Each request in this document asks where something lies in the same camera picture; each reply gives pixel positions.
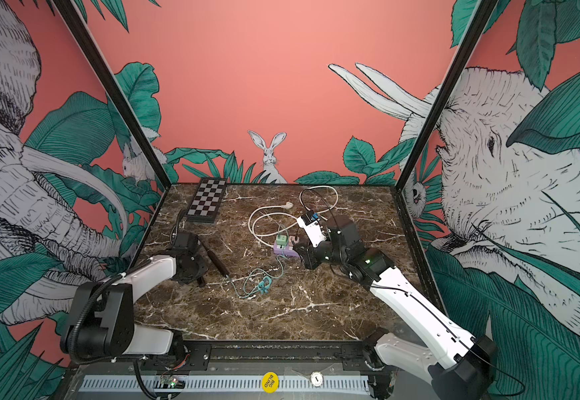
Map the thin black cable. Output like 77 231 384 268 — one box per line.
299 187 341 226

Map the green charger plug adapter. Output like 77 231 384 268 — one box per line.
275 233 289 248

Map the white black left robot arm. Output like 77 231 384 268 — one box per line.
60 231 208 364

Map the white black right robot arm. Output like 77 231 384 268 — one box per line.
295 213 498 399

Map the purple power strip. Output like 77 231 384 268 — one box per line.
273 244 300 258

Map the black white checkerboard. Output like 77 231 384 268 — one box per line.
185 178 228 223

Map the yellow round sticker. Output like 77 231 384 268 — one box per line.
261 372 280 393

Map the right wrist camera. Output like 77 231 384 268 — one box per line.
296 210 326 248

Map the white power strip cord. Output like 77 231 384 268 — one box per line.
247 185 340 246

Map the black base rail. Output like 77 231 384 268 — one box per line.
169 341 471 373

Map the white slotted rail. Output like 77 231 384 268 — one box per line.
78 375 370 394

